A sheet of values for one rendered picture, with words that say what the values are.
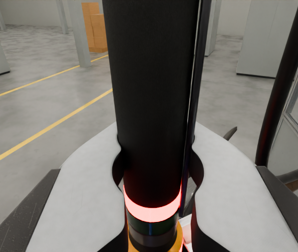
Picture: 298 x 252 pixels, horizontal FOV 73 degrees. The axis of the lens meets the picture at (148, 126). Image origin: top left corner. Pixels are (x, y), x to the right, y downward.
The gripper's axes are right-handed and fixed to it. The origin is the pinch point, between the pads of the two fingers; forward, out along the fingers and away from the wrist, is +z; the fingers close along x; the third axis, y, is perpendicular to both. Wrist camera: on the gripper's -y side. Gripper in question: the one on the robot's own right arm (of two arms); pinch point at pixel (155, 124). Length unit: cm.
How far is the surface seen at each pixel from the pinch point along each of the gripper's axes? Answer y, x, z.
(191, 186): 49, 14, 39
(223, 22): 97, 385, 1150
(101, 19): 46, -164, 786
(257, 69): 139, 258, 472
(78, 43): 89, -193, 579
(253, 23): 41, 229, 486
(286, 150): 78, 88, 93
